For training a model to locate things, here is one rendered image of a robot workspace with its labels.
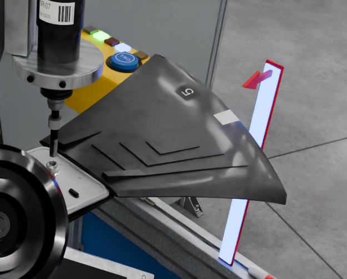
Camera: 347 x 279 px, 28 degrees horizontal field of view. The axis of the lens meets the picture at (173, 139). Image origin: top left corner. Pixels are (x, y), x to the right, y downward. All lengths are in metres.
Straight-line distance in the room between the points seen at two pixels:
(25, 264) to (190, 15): 1.50
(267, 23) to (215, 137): 3.26
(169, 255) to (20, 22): 0.65
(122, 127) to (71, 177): 0.10
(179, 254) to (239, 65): 2.44
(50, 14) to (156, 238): 0.65
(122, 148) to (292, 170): 2.15
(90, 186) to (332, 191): 2.18
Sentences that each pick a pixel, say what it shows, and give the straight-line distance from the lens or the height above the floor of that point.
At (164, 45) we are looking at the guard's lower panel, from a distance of 1.92.
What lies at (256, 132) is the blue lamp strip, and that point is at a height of 1.09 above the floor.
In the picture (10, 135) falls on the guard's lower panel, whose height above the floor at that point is 0.63.
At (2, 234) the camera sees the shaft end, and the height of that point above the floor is 1.22.
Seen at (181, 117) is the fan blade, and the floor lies 1.18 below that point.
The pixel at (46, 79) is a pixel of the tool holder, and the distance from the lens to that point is 0.52.
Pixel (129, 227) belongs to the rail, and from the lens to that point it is 1.14.
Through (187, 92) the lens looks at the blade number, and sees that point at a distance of 0.78.
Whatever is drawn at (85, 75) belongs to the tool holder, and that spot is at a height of 1.31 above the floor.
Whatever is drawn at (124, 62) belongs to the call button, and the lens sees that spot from 1.02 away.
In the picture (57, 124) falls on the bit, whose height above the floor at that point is 1.25.
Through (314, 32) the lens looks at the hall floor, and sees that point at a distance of 4.00.
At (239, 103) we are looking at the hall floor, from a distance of 3.14.
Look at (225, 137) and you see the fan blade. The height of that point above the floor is 1.16.
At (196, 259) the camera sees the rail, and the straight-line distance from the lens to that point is 1.07.
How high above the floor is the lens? 1.56
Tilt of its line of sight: 34 degrees down
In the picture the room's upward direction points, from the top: 10 degrees clockwise
